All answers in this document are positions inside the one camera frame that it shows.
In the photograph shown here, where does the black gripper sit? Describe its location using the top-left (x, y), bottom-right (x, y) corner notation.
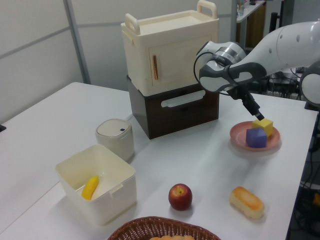
top-left (231, 84), bottom-right (265, 121)

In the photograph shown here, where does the yellow cube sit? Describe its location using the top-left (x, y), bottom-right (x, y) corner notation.
top-left (251, 118), bottom-right (274, 138)

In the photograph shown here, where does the purple cube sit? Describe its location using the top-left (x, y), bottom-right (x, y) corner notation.
top-left (245, 127), bottom-right (268, 148)

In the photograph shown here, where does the pink plate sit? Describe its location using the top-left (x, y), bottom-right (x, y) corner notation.
top-left (229, 120), bottom-right (282, 152)

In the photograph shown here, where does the dark brown drawer box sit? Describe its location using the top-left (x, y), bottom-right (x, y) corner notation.
top-left (126, 74), bottom-right (221, 140)

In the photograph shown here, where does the short golden bread bun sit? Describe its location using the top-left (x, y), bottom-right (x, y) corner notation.
top-left (228, 186), bottom-right (265, 220)

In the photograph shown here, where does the wooden background desk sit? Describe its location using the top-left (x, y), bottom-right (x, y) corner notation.
top-left (236, 0), bottom-right (267, 49)

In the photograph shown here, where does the red apple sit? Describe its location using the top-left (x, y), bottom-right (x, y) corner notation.
top-left (168, 183), bottom-right (193, 211)

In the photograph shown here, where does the small white lidded bin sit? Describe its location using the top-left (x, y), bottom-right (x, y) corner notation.
top-left (95, 118), bottom-right (135, 162)

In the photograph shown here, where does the long ridged bread loaf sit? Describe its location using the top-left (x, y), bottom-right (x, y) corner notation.
top-left (149, 234), bottom-right (195, 240)

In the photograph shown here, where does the brown wicker basket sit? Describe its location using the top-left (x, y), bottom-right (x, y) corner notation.
top-left (107, 216), bottom-right (222, 240)

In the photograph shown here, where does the cream open plastic box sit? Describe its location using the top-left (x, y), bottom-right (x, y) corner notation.
top-left (54, 144), bottom-right (137, 227)

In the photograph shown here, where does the yellow banana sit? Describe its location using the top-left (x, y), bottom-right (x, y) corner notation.
top-left (80, 175), bottom-right (100, 201)

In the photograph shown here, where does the black camera stand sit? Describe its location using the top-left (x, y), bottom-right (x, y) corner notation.
top-left (304, 101), bottom-right (320, 111)

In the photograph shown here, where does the white drawer handle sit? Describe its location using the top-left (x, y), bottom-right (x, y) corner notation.
top-left (161, 89), bottom-right (207, 109)

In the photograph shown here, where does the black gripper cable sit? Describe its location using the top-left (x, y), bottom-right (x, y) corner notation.
top-left (193, 51), bottom-right (241, 97)

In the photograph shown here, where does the cream cabinet with handles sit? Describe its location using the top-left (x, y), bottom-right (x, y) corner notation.
top-left (120, 0), bottom-right (220, 96)

